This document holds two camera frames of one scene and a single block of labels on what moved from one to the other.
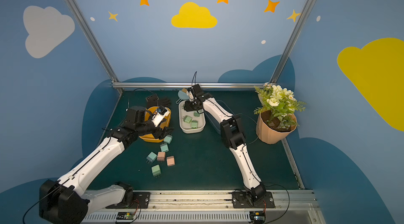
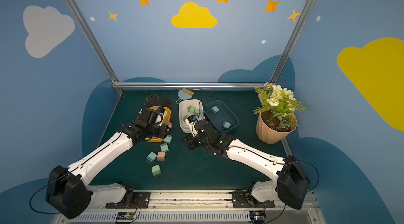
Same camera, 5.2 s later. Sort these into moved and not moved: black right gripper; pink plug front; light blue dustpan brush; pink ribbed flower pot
Moved: black right gripper; pink plug front
Not moved: pink ribbed flower pot; light blue dustpan brush
